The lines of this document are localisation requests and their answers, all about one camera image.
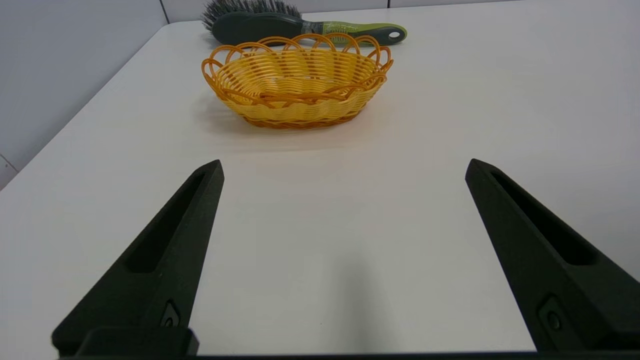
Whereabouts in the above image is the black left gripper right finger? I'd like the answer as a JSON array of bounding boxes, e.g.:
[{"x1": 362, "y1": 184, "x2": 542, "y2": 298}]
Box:
[{"x1": 465, "y1": 159, "x2": 640, "y2": 351}]

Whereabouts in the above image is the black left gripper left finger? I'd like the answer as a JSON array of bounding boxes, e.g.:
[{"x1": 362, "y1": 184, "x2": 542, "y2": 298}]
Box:
[{"x1": 51, "y1": 160, "x2": 224, "y2": 357}]

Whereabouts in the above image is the green-handled black bristle brush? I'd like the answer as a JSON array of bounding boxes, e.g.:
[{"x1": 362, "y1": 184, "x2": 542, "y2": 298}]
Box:
[{"x1": 201, "y1": 0, "x2": 408, "y2": 49}]

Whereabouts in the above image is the orange woven plastic basket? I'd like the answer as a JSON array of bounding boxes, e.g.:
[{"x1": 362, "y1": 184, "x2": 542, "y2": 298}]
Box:
[{"x1": 201, "y1": 33, "x2": 394, "y2": 130}]

